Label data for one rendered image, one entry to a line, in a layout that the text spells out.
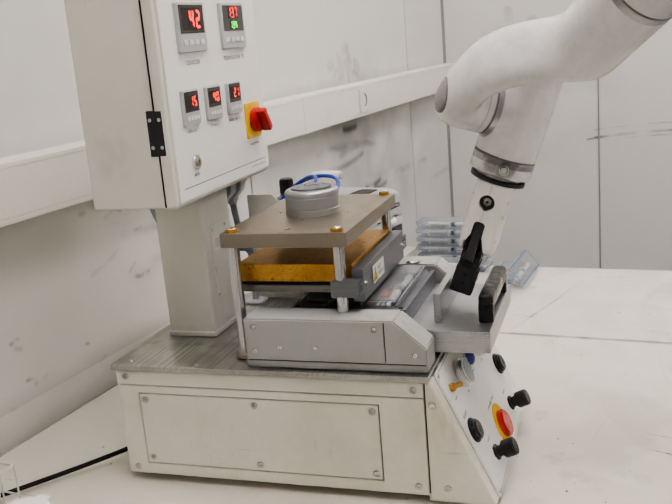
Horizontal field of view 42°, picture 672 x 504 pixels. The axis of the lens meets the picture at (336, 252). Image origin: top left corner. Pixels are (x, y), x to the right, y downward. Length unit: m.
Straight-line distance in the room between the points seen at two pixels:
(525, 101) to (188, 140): 0.45
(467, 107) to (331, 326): 0.33
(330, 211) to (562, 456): 0.48
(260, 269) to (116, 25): 0.37
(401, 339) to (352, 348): 0.07
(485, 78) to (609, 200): 2.55
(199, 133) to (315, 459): 0.47
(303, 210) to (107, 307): 0.60
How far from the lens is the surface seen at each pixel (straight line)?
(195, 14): 1.26
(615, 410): 1.48
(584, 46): 1.05
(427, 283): 1.32
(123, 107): 1.21
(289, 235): 1.17
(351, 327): 1.15
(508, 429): 1.32
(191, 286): 1.35
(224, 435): 1.27
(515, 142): 1.17
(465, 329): 1.18
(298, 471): 1.25
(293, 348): 1.19
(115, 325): 1.76
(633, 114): 3.55
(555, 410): 1.48
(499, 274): 1.28
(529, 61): 1.07
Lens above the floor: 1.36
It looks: 14 degrees down
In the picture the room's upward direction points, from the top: 5 degrees counter-clockwise
